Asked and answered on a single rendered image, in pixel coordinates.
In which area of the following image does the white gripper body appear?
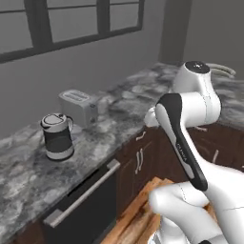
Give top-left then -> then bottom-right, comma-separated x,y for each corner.
144,106 -> 160,129

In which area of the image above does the dark wood drawer front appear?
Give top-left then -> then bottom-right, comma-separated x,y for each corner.
117,127 -> 157,160

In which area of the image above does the dark wood cupboard door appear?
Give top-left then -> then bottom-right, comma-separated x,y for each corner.
115,149 -> 141,220
138,139 -> 160,192

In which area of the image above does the white toaster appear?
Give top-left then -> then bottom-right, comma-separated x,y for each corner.
57,89 -> 100,129

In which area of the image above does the dark wood cupboard run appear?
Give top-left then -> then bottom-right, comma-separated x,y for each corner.
157,122 -> 244,184

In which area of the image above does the pale sink tap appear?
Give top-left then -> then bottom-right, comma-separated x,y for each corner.
205,62 -> 237,79

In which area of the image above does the white and black electric kettle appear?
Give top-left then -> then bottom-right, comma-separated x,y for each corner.
40,112 -> 75,162

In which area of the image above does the black dishwasher door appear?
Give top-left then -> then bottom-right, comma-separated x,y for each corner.
42,165 -> 118,244

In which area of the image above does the dark framed window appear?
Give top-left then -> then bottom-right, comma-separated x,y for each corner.
0,0 -> 146,65

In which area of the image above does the silver cupboard door handle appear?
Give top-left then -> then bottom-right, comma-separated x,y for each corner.
138,148 -> 145,172
134,151 -> 141,175
212,149 -> 220,165

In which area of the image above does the silver dishwasher handle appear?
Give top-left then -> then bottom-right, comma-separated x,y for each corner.
43,158 -> 122,229

